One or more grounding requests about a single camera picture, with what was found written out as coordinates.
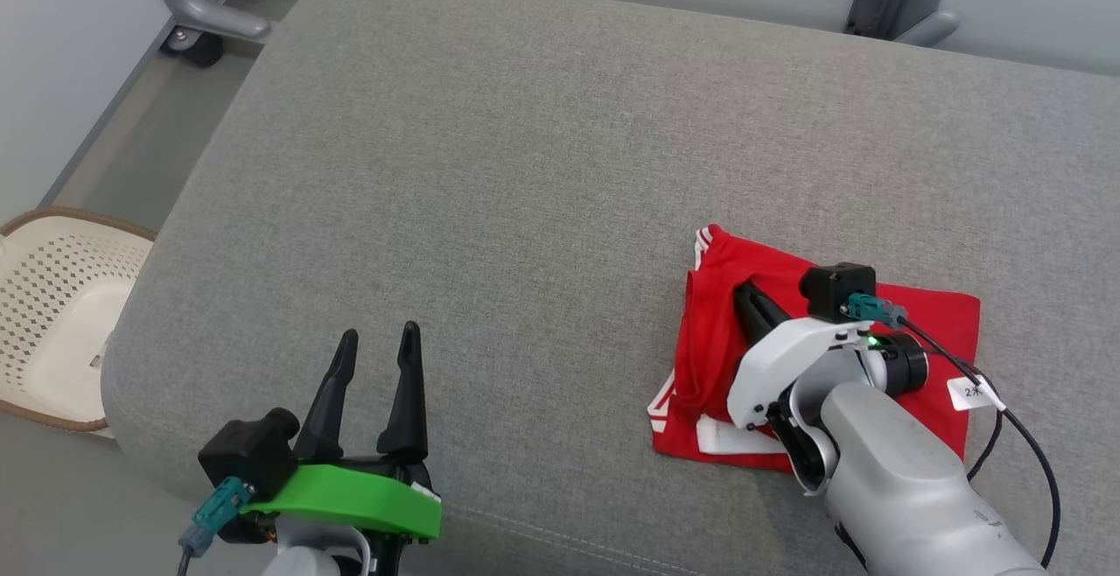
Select grey fabric sofa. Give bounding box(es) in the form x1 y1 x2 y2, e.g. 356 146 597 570
101 0 1120 576

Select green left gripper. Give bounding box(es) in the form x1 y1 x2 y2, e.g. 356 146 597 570
238 320 444 551

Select white cable label tag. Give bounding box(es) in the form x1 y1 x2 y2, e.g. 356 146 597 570
947 375 1007 413

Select red and white jersey garment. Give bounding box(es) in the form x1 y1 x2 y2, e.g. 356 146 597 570
647 224 981 473

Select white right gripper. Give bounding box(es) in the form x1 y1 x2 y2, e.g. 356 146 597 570
726 282 928 431

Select cream plastic laundry basket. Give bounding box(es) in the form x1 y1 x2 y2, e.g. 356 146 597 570
0 207 158 433

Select black cable with teal plug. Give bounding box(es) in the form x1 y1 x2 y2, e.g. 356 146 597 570
844 293 1062 570
178 477 255 576

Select grey wheeled cart frame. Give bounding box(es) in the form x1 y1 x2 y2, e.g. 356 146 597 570
127 0 272 69

